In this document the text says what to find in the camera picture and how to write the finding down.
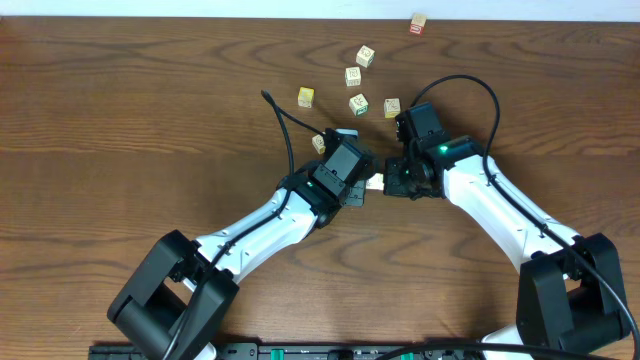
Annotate plain yellow block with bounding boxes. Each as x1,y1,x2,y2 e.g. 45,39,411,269
297,87,315,108

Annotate white block green picture top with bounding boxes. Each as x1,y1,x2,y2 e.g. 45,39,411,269
355,45,375,68

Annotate white block red picture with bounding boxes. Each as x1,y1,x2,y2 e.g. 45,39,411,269
345,67,362,87

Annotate red block at table edge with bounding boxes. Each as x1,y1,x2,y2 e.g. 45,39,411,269
409,13,427,36

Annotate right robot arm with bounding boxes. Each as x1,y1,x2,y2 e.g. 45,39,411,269
384,103,632,354

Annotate white block green side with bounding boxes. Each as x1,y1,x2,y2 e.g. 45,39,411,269
349,94,369,116

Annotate yellow sided picture block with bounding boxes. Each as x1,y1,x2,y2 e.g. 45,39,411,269
383,98,401,118

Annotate yellow sided acorn block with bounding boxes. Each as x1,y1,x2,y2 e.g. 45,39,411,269
312,134,326,155

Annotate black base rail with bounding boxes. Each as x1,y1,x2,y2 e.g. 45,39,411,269
88,339,611,360

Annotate left black cable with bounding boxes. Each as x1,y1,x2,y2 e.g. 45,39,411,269
162,89,326,360

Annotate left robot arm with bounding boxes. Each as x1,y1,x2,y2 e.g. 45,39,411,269
107,129,375,359

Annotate white block red sides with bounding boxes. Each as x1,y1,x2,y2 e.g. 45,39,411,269
366,173,384,191

